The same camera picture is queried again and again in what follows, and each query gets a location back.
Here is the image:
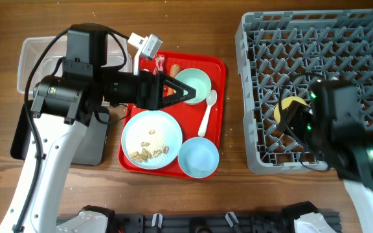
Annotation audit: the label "mint green bowl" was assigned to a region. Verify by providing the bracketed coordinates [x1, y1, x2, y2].
[175, 68, 212, 105]

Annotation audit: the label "light blue plate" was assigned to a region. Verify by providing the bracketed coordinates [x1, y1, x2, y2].
[121, 111, 183, 170]

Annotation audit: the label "grey dishwasher rack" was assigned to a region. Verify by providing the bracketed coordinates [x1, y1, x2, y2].
[235, 9, 373, 174]

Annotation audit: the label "white plastic spoon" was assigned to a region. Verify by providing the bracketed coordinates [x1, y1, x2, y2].
[198, 90, 218, 137]

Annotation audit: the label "clear plastic bin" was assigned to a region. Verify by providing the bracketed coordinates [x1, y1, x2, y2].
[16, 34, 133, 106]

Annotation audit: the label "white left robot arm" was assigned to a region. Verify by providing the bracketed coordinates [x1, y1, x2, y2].
[0, 23, 196, 232]

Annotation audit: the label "peanut scraps on plate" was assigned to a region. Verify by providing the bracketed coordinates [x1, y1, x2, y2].
[125, 129, 170, 164]

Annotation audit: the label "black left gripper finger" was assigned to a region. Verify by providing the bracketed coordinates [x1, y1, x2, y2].
[157, 94, 196, 109]
[157, 72, 196, 97]

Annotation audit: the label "black bin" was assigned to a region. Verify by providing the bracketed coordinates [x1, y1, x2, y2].
[10, 100, 111, 166]

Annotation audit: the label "orange carrot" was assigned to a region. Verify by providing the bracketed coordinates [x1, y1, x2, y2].
[167, 64, 181, 96]

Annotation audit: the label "yellow plastic cup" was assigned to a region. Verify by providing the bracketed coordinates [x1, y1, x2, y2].
[273, 96, 308, 123]

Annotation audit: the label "red candy wrapper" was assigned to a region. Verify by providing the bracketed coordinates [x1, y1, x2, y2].
[153, 54, 165, 74]

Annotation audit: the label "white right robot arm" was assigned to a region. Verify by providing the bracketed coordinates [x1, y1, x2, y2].
[276, 78, 373, 232]

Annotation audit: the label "red plastic tray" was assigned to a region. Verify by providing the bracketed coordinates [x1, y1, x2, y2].
[117, 50, 227, 179]

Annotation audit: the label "light blue bowl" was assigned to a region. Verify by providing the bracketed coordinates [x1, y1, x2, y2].
[177, 137, 220, 179]

